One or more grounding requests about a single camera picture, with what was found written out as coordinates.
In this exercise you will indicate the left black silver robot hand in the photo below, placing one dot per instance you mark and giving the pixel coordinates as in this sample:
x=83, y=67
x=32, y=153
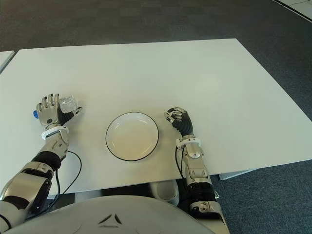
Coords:
x=50, y=114

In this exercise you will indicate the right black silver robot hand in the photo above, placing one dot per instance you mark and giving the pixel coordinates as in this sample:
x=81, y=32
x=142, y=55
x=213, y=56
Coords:
x=185, y=123

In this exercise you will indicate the clear water bottle blue cap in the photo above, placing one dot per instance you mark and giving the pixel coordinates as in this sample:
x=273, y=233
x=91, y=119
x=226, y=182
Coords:
x=68, y=103

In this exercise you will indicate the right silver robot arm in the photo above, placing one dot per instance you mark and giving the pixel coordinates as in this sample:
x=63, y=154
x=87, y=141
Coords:
x=197, y=170

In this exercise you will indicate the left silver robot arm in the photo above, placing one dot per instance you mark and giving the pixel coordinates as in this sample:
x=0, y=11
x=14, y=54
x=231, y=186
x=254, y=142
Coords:
x=31, y=178

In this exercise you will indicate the white plate black rim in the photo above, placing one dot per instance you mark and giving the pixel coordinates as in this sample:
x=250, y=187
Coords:
x=132, y=136

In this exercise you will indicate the white robot leg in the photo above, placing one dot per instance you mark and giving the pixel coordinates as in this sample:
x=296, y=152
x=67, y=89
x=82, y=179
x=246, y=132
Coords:
x=165, y=190

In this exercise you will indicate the neighbouring white table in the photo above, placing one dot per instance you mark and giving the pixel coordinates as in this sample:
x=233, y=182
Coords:
x=5, y=59

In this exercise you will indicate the grey robot torso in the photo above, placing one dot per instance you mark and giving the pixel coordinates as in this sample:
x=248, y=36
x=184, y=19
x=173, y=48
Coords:
x=109, y=219

